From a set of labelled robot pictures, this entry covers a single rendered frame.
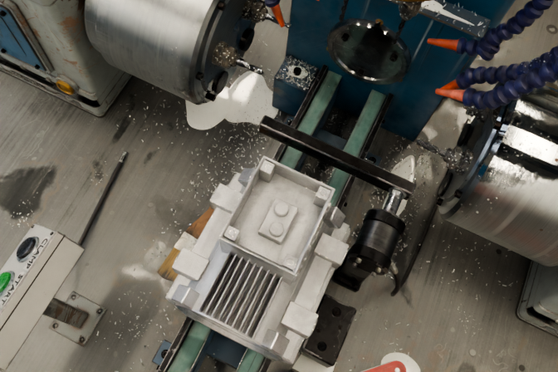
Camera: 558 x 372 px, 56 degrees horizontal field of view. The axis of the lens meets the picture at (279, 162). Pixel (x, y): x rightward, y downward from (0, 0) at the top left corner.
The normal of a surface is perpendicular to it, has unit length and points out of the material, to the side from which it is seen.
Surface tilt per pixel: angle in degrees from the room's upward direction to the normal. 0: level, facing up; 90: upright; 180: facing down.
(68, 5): 90
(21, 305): 51
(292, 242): 0
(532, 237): 73
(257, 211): 0
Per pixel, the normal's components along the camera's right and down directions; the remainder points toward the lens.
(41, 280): 0.73, 0.07
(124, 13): -0.28, 0.32
